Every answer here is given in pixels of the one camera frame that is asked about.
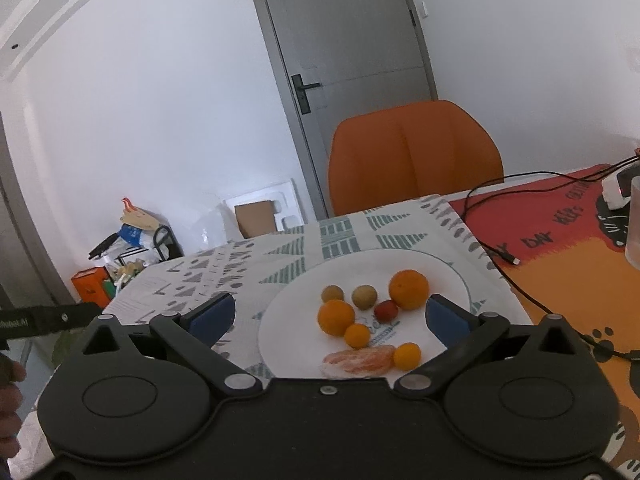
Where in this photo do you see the large orange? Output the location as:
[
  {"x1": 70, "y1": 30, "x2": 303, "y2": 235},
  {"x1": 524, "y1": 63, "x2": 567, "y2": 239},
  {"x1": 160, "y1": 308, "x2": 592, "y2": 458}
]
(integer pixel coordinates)
[
  {"x1": 388, "y1": 269, "x2": 430, "y2": 311},
  {"x1": 317, "y1": 299, "x2": 355, "y2": 337}
]

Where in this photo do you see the small red fruit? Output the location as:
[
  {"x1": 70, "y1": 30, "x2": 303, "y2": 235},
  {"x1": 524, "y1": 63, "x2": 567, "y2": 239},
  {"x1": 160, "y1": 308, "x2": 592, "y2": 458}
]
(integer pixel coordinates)
[{"x1": 374, "y1": 300, "x2": 399, "y2": 324}]

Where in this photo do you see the small orange mandarin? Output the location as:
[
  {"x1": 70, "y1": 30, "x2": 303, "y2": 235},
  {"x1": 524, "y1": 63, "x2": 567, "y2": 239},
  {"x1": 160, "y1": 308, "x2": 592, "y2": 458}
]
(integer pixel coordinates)
[{"x1": 344, "y1": 323, "x2": 371, "y2": 350}]

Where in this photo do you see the peeled tangerine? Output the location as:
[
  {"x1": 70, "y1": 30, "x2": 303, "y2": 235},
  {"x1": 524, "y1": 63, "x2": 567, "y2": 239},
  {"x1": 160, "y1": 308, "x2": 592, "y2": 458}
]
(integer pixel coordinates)
[{"x1": 320, "y1": 344, "x2": 395, "y2": 379}]

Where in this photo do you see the person's left hand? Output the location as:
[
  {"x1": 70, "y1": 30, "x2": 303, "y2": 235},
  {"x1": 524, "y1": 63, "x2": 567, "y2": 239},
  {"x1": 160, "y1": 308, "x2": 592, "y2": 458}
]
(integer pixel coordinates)
[{"x1": 0, "y1": 354, "x2": 26, "y2": 460}]

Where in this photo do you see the small orange kumquat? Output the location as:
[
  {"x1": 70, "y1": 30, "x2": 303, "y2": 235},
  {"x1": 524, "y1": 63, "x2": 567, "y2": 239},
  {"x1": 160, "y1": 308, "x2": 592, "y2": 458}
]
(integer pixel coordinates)
[{"x1": 393, "y1": 342, "x2": 422, "y2": 372}]

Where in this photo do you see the orange cardboard box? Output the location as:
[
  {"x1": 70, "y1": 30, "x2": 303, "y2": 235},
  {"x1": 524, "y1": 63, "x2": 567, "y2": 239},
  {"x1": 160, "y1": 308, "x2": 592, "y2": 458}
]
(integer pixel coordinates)
[{"x1": 72, "y1": 266, "x2": 115, "y2": 309}]

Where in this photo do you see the patterned white tablecloth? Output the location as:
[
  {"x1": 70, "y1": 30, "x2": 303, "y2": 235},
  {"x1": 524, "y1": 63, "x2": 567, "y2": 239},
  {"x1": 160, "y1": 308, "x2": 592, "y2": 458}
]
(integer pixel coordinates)
[{"x1": 8, "y1": 194, "x2": 534, "y2": 476}]

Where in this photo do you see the black metal rack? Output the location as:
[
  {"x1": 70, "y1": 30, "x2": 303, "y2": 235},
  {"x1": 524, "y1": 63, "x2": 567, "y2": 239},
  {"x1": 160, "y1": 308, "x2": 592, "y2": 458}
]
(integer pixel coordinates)
[{"x1": 152, "y1": 224, "x2": 184, "y2": 261}]

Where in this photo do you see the white round plate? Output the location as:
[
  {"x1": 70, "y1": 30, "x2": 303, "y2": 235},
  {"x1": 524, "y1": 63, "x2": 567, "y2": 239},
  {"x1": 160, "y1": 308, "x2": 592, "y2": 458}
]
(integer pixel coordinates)
[{"x1": 258, "y1": 249, "x2": 471, "y2": 378}]

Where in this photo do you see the pile of bags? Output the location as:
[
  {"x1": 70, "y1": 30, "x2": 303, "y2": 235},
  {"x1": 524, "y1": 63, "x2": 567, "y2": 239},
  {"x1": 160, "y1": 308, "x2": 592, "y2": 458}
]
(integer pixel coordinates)
[{"x1": 88, "y1": 197, "x2": 164, "y2": 285}]

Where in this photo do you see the brown longan fruit right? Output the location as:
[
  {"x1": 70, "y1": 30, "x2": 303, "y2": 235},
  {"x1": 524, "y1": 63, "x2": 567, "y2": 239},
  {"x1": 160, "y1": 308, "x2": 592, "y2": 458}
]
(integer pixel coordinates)
[{"x1": 352, "y1": 285, "x2": 378, "y2": 310}]

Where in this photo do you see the brown longan fruit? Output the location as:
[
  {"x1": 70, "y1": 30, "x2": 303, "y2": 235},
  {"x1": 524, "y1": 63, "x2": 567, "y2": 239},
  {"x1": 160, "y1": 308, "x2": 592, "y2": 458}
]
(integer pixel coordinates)
[
  {"x1": 352, "y1": 285, "x2": 378, "y2": 310},
  {"x1": 321, "y1": 285, "x2": 344, "y2": 304}
]

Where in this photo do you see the brown cardboard box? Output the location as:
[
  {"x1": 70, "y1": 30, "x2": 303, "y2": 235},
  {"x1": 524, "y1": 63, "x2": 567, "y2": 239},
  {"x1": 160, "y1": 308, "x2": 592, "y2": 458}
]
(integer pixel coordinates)
[{"x1": 234, "y1": 200, "x2": 278, "y2": 238}]

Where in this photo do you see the red orange table mat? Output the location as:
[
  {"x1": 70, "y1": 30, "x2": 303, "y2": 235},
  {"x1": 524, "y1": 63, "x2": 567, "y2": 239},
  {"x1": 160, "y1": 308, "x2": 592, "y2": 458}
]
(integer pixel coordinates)
[{"x1": 451, "y1": 165, "x2": 639, "y2": 479}]

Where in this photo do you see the brown longan fruit left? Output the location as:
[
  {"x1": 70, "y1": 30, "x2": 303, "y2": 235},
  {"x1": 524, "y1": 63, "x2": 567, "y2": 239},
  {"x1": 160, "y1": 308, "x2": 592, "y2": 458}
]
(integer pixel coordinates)
[{"x1": 321, "y1": 285, "x2": 344, "y2": 304}]

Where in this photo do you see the white foam packaging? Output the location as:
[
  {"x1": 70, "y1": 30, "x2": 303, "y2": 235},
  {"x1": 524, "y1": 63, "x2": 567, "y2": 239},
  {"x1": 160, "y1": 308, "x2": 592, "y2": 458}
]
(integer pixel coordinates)
[{"x1": 224, "y1": 180, "x2": 305, "y2": 238}]

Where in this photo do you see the clear plastic cup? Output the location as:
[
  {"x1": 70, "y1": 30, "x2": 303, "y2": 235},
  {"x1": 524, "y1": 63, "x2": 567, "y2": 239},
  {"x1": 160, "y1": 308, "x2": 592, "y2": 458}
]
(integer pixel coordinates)
[{"x1": 625, "y1": 176, "x2": 640, "y2": 269}]

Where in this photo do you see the orange chair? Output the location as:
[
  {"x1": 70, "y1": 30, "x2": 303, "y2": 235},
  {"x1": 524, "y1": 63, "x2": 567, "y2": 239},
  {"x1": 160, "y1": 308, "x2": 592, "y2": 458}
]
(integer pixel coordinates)
[{"x1": 328, "y1": 101, "x2": 504, "y2": 216}]

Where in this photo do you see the white power adapter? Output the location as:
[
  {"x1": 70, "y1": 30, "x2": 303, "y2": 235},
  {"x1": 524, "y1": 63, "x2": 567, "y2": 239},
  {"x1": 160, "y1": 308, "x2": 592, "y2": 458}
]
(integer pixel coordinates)
[{"x1": 602, "y1": 164, "x2": 640, "y2": 210}]

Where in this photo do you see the grey door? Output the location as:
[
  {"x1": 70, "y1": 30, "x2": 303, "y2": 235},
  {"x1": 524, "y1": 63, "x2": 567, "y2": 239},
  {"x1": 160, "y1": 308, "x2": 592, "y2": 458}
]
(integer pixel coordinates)
[{"x1": 254, "y1": 0, "x2": 438, "y2": 218}]

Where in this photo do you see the black usb cable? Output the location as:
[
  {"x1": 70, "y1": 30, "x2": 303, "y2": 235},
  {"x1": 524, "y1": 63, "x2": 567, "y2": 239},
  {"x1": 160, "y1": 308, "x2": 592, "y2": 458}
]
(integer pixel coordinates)
[{"x1": 459, "y1": 154, "x2": 640, "y2": 363}]

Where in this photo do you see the black door handle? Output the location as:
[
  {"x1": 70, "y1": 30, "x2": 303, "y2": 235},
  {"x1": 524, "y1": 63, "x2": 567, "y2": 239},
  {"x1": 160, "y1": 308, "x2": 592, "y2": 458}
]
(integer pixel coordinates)
[{"x1": 291, "y1": 74, "x2": 322, "y2": 115}]

